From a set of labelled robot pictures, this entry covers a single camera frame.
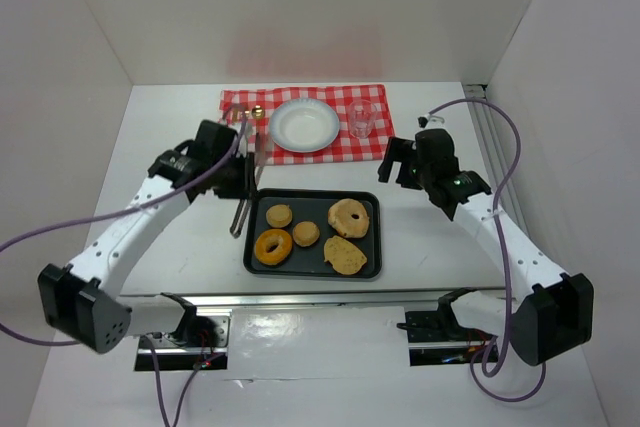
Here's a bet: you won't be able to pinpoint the metal tongs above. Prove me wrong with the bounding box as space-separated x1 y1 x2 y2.
229 133 271 239

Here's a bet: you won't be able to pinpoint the speckled bread slice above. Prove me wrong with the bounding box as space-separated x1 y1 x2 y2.
323 236 367 276

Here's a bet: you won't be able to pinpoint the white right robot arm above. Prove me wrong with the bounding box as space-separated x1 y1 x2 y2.
378 129 594 366

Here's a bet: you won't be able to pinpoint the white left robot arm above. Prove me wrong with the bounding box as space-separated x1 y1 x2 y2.
37 120 256 354

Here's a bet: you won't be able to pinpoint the red white checkered cloth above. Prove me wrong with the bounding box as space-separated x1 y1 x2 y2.
219 84 395 166

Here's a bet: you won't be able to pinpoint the clear plastic cup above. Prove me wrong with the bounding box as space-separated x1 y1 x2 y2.
346 99 378 139

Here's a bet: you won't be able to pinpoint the small round bun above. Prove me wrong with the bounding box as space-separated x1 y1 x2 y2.
292 221 320 247
266 204 293 229

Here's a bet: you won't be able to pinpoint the white paper plate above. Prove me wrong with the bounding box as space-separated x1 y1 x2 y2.
268 98 341 153

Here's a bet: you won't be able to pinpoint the black baking tray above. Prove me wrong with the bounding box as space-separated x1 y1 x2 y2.
243 189 382 280

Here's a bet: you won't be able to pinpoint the orange glazed donut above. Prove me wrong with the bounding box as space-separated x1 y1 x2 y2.
254 229 293 266

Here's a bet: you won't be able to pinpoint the pale bagel with hole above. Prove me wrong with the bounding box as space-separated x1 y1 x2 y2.
328 198 370 239

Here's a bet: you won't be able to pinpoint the white cover board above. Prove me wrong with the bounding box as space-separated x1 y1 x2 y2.
225 306 410 381

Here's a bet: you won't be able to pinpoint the gold fork black handle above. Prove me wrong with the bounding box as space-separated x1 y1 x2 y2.
235 104 251 121

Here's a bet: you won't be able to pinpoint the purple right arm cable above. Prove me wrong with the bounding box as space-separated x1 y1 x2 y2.
418 96 547 402

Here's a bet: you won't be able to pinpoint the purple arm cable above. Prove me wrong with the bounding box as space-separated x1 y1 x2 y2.
0 102 251 427
418 96 547 402

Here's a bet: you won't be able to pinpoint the metal base rail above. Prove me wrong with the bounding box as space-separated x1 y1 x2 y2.
133 287 509 373

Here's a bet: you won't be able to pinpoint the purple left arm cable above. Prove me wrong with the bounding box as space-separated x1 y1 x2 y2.
0 102 251 427

